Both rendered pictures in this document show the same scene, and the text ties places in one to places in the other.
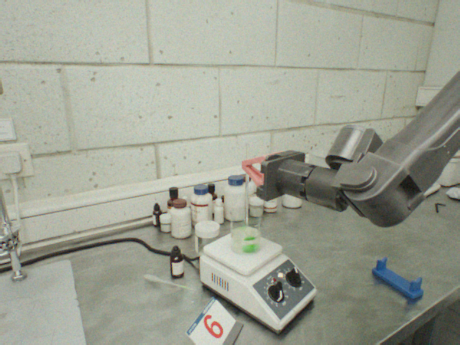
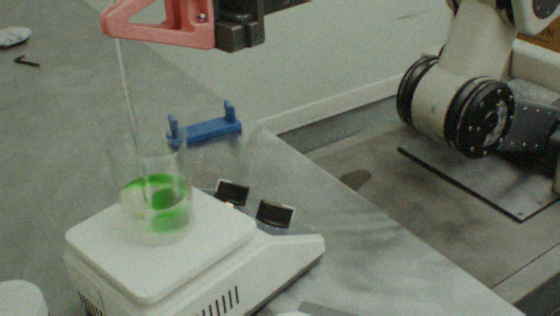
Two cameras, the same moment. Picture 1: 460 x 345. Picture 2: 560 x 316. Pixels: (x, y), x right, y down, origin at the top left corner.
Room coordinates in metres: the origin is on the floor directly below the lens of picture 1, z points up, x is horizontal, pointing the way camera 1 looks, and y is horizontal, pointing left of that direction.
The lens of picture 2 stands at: (0.44, 0.35, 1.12)
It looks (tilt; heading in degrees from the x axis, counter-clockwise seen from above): 31 degrees down; 271
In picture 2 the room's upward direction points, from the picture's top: 4 degrees counter-clockwise
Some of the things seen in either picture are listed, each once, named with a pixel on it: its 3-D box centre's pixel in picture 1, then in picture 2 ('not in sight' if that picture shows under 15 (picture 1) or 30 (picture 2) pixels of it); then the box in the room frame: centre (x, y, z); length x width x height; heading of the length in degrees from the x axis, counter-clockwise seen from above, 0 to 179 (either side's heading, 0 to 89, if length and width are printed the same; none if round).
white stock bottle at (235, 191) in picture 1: (235, 197); not in sight; (0.87, -0.02, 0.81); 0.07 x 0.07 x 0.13
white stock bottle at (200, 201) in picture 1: (201, 205); not in sight; (0.82, 0.08, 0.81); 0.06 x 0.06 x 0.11
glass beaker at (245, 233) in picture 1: (244, 231); (156, 186); (0.54, -0.03, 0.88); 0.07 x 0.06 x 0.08; 142
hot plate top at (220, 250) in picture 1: (243, 249); (158, 232); (0.54, -0.03, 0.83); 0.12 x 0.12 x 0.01; 46
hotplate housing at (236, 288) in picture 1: (252, 272); (189, 258); (0.52, -0.05, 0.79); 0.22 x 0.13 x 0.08; 46
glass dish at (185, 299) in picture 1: (188, 297); not in sight; (0.49, 0.08, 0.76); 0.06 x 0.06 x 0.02
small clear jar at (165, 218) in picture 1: (167, 223); not in sight; (0.78, 0.17, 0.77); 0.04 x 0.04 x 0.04
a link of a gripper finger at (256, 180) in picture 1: (266, 168); (154, 6); (0.52, -0.07, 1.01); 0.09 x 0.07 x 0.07; 42
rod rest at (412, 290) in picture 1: (397, 275); (202, 122); (0.54, -0.36, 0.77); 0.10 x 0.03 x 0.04; 25
